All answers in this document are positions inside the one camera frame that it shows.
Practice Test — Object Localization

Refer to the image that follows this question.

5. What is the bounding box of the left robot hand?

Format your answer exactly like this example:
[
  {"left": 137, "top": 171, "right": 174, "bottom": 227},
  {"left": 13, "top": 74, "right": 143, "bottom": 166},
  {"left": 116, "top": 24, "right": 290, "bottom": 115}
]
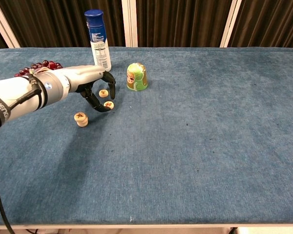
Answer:
[{"left": 63, "top": 65, "right": 116, "bottom": 113}]

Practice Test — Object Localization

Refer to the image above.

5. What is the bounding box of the blue-capped white bottle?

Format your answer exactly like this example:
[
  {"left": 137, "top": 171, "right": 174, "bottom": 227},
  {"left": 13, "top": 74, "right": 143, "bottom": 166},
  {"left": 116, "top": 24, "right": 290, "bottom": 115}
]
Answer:
[{"left": 84, "top": 9, "right": 112, "bottom": 73}]

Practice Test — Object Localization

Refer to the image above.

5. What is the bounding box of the dark red plastic grape bunch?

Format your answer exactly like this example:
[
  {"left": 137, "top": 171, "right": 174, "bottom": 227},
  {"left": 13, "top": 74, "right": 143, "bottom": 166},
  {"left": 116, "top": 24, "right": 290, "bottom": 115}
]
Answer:
[{"left": 14, "top": 59, "right": 64, "bottom": 78}]

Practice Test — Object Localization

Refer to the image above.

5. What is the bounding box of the green nesting doll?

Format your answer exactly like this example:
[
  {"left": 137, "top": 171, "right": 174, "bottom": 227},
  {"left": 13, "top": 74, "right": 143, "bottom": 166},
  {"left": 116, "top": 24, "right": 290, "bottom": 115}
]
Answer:
[{"left": 126, "top": 62, "right": 148, "bottom": 92}]

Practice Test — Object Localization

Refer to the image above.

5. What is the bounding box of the white frame post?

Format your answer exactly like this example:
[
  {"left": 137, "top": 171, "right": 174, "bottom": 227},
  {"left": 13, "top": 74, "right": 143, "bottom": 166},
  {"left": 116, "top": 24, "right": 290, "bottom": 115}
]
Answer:
[
  {"left": 121, "top": 0, "right": 139, "bottom": 48},
  {"left": 219, "top": 0, "right": 243, "bottom": 48},
  {"left": 0, "top": 0, "right": 21, "bottom": 49}
]

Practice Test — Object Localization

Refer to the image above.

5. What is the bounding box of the black lettered arm strap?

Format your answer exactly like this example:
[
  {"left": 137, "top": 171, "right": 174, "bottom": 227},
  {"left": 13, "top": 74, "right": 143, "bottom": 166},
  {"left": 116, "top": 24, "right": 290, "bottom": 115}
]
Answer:
[{"left": 0, "top": 90, "right": 11, "bottom": 123}]

